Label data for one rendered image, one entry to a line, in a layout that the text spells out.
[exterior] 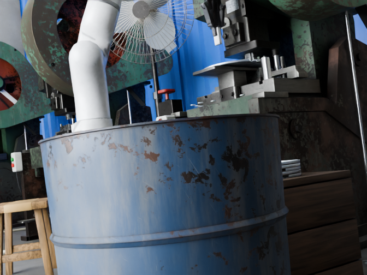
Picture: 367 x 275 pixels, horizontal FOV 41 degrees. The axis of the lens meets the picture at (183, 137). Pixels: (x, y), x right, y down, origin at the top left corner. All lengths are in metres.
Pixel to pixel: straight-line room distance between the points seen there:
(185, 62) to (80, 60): 2.71
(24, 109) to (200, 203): 4.28
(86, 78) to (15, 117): 3.30
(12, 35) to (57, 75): 4.06
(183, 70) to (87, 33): 2.59
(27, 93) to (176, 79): 1.48
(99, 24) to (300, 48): 0.97
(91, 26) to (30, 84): 3.35
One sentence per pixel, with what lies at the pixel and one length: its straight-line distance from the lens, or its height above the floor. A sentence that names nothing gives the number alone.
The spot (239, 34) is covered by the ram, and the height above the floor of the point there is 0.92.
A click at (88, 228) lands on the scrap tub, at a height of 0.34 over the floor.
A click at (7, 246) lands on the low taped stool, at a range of 2.45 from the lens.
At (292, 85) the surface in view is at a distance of 2.01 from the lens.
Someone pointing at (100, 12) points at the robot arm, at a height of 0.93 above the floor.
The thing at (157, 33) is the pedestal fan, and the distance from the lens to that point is 2.82.
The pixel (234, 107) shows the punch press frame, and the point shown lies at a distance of 1.94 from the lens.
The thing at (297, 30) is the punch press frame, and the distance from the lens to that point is 2.28.
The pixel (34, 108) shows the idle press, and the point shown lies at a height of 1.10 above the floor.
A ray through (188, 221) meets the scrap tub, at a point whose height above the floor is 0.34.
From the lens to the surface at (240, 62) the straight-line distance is 1.98.
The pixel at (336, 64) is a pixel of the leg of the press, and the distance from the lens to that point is 2.23.
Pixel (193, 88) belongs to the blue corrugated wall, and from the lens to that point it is 4.17.
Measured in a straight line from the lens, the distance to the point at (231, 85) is 2.04.
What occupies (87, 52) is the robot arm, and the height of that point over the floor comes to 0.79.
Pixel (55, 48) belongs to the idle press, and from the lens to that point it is 3.17.
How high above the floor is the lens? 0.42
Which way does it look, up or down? 3 degrees up
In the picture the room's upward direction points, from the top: 6 degrees counter-clockwise
